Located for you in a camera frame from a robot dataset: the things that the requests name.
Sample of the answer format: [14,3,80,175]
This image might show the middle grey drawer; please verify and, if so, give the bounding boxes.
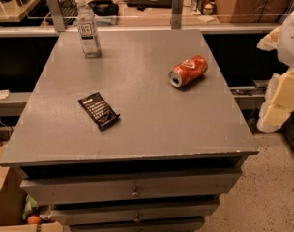
[52,198,220,225]

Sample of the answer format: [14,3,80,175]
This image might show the white power strip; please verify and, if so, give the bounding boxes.
[0,90,10,100]

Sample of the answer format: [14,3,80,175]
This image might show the clear plastic tea bottle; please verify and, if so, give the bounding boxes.
[75,0,101,58]

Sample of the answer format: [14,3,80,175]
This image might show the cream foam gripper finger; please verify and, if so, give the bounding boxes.
[257,26,294,133]

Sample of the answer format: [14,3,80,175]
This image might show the grey metal bracket left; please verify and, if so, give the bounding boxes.
[46,0,66,32]

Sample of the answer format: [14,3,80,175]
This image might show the black laptop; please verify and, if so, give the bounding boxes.
[127,0,172,8]

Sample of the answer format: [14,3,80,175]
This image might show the grey drawer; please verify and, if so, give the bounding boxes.
[21,168,242,205]
[71,217,204,232]
[52,198,220,225]

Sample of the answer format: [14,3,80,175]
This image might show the green snack bag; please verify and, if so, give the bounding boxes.
[22,195,38,219]

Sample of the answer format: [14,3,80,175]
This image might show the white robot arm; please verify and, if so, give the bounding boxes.
[257,10,294,133]

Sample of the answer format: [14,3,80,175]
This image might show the bottom grey drawer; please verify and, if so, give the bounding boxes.
[71,217,204,232]

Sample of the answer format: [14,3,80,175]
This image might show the orange fruit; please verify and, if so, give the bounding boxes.
[27,214,43,224]

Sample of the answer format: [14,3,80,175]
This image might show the crushed red coke can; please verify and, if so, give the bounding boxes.
[169,55,208,88]

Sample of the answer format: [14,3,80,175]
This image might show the grey metal bracket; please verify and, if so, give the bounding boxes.
[170,0,184,29]
[46,0,66,32]

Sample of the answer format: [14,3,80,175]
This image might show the grey drawer cabinet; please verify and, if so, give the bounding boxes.
[0,28,260,232]

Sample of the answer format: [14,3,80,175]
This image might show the black keyboard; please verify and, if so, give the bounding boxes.
[59,0,78,25]

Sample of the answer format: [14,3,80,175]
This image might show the black headphones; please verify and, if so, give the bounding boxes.
[88,0,119,16]

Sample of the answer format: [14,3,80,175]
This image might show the top grey drawer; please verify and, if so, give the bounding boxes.
[21,168,242,205]

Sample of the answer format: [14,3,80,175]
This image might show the black rxbar chocolate wrapper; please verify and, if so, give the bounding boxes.
[78,92,119,131]

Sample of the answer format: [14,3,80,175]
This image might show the brown cardboard panel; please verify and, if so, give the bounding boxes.
[216,0,291,23]

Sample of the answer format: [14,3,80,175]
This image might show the small jar with lid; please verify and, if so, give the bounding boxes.
[203,4,214,15]

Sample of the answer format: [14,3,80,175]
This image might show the grey metal bracket middle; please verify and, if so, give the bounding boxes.
[170,0,184,29]

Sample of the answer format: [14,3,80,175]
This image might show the cardboard box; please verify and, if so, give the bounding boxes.
[0,146,63,232]

